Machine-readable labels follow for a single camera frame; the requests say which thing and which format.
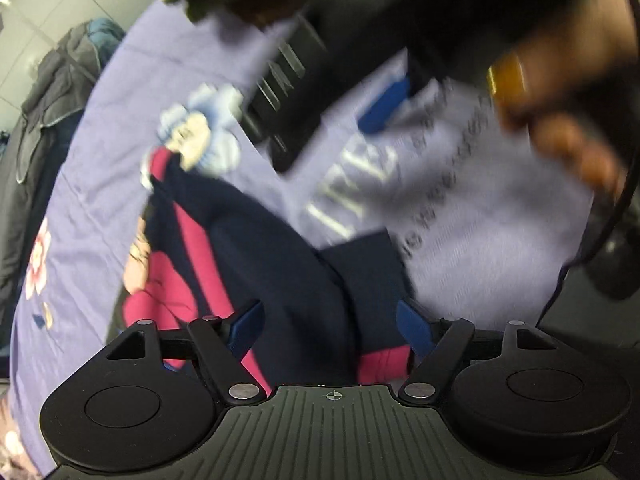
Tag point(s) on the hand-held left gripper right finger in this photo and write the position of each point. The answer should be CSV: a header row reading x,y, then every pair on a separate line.
x,y
415,329

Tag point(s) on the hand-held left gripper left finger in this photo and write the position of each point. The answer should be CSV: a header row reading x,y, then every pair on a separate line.
x,y
245,329

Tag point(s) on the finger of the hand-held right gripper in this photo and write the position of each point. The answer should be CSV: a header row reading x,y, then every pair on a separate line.
x,y
385,105

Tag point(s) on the navy cartoon print garment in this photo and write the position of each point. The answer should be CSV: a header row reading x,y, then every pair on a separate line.
x,y
280,260

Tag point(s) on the lilac lettered shirt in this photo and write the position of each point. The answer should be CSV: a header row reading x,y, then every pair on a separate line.
x,y
475,210

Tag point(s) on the person's right hand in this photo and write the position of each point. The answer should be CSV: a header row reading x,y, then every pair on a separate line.
x,y
575,135

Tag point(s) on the purple floral bed sheet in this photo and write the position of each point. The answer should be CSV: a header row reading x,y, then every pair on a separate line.
x,y
125,110

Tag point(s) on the teal cloth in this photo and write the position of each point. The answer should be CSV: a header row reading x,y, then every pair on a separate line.
x,y
105,32

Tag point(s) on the grey jacket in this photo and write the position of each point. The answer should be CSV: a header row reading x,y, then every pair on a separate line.
x,y
45,110

